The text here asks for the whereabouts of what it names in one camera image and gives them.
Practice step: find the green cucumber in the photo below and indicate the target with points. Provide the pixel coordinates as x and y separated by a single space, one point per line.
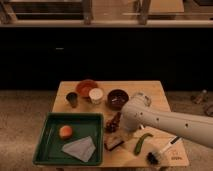
139 143

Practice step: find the green plastic tray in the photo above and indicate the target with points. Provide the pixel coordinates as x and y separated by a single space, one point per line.
69 138

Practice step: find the dark metal cup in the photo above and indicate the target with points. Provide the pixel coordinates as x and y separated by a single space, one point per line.
72 98

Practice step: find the white cup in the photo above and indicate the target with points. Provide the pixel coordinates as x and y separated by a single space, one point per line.
96 95

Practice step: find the orange fruit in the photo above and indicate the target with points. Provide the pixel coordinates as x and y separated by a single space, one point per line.
65 132

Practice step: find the orange bowl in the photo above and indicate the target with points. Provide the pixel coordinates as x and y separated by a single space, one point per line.
84 86

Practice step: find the wooden table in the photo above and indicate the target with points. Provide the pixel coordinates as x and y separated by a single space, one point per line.
122 156

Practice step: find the grey folded cloth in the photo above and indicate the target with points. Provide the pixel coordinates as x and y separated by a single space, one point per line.
81 149

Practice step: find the bunch of dark grapes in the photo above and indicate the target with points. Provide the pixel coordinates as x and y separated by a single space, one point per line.
113 124

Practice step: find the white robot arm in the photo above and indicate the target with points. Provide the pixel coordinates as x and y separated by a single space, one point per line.
137 110

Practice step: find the dark brown bowl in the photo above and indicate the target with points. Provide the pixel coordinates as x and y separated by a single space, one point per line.
117 98

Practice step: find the white handled dish brush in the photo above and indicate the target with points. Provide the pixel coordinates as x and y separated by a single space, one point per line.
153 158

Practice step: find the whiteboard eraser black wood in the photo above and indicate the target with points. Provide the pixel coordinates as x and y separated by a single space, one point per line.
112 141

